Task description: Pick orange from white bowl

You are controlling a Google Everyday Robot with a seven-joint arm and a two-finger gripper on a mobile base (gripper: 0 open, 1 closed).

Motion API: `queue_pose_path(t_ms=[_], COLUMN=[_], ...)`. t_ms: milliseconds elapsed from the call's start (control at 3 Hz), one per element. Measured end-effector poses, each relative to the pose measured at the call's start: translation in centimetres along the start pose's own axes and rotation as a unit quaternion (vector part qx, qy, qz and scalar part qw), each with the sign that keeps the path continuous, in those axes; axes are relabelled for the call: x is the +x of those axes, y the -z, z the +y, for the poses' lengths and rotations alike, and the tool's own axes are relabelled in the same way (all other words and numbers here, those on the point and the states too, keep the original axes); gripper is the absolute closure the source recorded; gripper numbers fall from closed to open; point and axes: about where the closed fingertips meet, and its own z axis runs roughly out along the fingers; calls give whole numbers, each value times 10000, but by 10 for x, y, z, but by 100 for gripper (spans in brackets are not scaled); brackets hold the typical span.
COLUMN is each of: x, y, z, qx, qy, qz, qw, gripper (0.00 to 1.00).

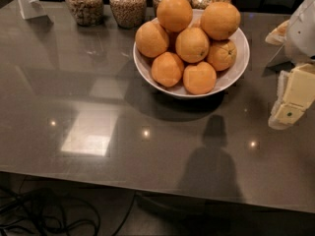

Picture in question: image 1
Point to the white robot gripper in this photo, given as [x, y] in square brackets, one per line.
[302, 36]

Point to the white ceramic bowl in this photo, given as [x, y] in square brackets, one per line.
[225, 78]

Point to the right dimpled orange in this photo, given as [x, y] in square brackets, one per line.
[222, 54]

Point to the top right orange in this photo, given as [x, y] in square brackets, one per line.
[220, 20]

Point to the front right orange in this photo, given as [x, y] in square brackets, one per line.
[200, 78]

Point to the centre orange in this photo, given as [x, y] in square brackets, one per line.
[192, 45]

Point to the front left orange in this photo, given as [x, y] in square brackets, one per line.
[167, 69]

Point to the top left orange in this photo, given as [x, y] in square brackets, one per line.
[174, 15]

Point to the glass jar of grains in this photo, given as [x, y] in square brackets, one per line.
[128, 14]

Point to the glass jar of nuts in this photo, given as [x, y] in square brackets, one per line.
[86, 12]

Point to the white angled stand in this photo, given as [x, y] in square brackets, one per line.
[30, 9]

